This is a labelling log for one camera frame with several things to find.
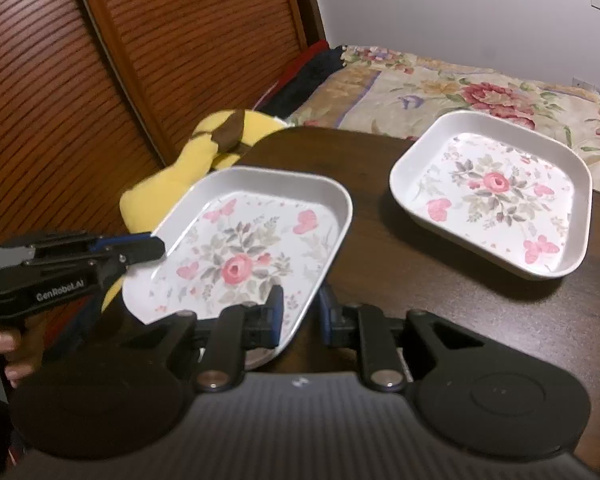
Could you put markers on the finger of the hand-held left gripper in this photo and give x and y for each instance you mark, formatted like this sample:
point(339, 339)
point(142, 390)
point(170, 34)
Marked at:
point(135, 251)
point(115, 241)

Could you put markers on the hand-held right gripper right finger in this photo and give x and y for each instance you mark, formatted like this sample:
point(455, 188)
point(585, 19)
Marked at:
point(326, 312)

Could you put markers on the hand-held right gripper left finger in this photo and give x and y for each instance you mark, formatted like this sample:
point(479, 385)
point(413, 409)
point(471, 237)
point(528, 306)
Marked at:
point(276, 310)

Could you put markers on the white floral plate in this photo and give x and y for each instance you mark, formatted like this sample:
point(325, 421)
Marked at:
point(240, 240)
point(490, 185)

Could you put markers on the person's left hand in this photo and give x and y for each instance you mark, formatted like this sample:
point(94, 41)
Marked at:
point(0, 341)

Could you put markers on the yellow plush toy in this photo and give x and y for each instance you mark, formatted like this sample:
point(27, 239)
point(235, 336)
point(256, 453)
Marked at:
point(200, 150)

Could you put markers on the brown louvered wardrobe door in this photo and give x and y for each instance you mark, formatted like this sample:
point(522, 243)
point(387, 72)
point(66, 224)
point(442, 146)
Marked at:
point(195, 40)
point(35, 110)

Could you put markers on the dark navy cloth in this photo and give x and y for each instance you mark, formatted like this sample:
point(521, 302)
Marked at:
point(305, 80)

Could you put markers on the floral bed blanket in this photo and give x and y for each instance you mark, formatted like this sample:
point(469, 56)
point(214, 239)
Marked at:
point(430, 90)

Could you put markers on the red cloth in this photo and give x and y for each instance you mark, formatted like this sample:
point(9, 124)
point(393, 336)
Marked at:
point(300, 57)

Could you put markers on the white wall socket strip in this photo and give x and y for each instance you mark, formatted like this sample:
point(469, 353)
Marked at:
point(597, 89)

